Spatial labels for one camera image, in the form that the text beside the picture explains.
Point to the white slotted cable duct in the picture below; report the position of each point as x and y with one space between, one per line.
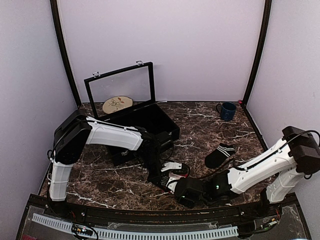
135 232

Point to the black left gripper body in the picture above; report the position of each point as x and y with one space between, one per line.
152 177

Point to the dark blue mug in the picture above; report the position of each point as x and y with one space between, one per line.
226 111

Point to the black striped sock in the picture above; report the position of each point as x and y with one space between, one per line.
219 155

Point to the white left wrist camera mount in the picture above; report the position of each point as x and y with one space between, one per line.
170 166

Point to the right black frame post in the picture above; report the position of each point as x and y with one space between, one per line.
258 52

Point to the black curved front rail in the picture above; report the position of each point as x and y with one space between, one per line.
163 209

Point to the black glass-lid display case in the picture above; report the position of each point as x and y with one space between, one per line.
136 82

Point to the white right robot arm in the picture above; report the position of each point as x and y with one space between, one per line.
293 157

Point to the red white sock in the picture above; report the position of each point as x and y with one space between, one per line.
170 181

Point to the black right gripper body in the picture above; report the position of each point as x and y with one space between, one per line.
187 203

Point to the round beige decorated plate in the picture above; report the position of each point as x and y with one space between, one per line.
116 103

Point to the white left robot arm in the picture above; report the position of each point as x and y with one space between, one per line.
79 130

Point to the black frame post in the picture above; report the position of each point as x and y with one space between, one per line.
63 51
258 52

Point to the left black frame post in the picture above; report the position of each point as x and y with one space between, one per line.
63 51

